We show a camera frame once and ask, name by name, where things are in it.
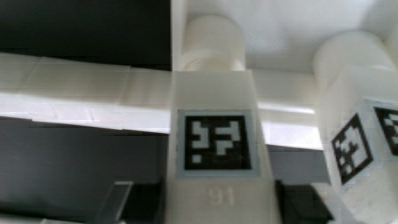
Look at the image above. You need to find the white U-shaped obstacle frame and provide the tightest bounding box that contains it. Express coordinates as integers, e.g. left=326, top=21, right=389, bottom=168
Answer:
left=0, top=53, right=321, bottom=150

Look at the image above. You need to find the white chair leg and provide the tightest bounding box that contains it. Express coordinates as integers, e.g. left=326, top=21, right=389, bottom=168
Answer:
left=312, top=31, right=398, bottom=224
left=165, top=15, right=282, bottom=224

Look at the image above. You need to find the white chair seat part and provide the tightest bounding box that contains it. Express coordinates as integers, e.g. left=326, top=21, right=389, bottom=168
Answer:
left=170, top=0, right=398, bottom=72

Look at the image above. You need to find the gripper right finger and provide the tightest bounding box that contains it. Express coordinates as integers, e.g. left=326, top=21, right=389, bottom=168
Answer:
left=275, top=180, right=334, bottom=224

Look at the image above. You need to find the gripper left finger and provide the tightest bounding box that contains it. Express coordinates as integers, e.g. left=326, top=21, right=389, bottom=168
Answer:
left=87, top=181, right=165, bottom=224

